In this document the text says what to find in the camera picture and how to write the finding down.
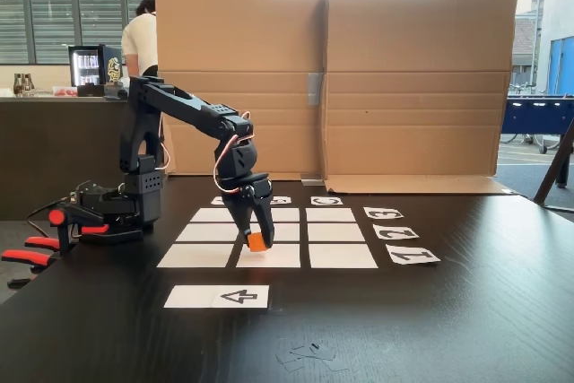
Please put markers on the round orange token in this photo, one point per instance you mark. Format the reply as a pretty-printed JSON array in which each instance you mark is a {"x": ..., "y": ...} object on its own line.
[{"x": 256, "y": 244}]

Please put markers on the white paper grid square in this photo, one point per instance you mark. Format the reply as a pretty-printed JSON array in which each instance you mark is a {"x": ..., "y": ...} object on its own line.
[
  {"x": 287, "y": 232},
  {"x": 287, "y": 215},
  {"x": 343, "y": 256},
  {"x": 211, "y": 215},
  {"x": 202, "y": 232},
  {"x": 336, "y": 232},
  {"x": 195, "y": 256},
  {"x": 331, "y": 215},
  {"x": 280, "y": 259}
]

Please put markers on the paper label letter B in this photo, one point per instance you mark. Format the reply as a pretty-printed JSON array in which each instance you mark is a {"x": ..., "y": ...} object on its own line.
[{"x": 281, "y": 200}]

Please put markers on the paper label letter C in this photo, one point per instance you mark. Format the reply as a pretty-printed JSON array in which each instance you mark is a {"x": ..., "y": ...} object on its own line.
[{"x": 315, "y": 202}]

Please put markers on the white arrow paper sheet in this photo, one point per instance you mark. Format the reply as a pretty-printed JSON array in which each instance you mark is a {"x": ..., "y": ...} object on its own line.
[{"x": 242, "y": 297}]

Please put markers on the paper label number 3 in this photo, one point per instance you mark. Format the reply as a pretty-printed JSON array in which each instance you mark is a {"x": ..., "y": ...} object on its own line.
[{"x": 370, "y": 217}]

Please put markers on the paper label number 2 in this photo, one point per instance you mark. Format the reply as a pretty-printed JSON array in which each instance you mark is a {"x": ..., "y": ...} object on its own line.
[{"x": 381, "y": 235}]

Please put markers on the paper label number 1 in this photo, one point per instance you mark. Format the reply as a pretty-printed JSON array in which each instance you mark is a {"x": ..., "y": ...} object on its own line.
[{"x": 394, "y": 259}]

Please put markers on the brown cardboard panel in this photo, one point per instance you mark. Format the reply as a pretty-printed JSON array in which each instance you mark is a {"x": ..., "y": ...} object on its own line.
[
  {"x": 237, "y": 42},
  {"x": 417, "y": 42}
]

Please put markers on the person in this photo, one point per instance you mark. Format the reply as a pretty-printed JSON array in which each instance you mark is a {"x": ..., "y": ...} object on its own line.
[{"x": 141, "y": 37}]

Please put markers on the black mini fridge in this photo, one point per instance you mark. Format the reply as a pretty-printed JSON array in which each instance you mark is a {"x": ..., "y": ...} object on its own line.
[{"x": 112, "y": 64}]

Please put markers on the red black bar clamp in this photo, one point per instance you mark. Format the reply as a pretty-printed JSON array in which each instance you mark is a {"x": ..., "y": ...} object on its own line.
[
  {"x": 56, "y": 217},
  {"x": 27, "y": 258}
]

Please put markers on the small black box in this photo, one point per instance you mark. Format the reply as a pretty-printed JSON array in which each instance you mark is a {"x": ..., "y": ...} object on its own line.
[{"x": 89, "y": 90}]

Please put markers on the dark brown counter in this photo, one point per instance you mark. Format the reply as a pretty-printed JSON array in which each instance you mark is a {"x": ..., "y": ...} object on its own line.
[{"x": 54, "y": 145}]

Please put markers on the red packet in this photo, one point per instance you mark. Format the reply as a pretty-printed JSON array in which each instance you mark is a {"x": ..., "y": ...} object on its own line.
[{"x": 66, "y": 92}]

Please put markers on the brown glass bottles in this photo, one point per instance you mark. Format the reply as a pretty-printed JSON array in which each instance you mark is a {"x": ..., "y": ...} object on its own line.
[{"x": 22, "y": 84}]

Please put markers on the blue foosball table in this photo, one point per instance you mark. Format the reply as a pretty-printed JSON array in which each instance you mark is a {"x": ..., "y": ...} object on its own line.
[{"x": 538, "y": 116}]

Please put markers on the dark wooden stand leg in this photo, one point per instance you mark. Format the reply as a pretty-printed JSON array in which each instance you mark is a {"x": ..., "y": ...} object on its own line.
[{"x": 556, "y": 167}]

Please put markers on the grey duct tape strip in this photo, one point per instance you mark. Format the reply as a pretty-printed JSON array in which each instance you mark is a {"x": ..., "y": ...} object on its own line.
[
  {"x": 312, "y": 181},
  {"x": 315, "y": 89}
]

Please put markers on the dark grey camera device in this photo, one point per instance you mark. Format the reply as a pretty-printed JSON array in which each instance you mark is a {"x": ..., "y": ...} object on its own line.
[{"x": 115, "y": 92}]

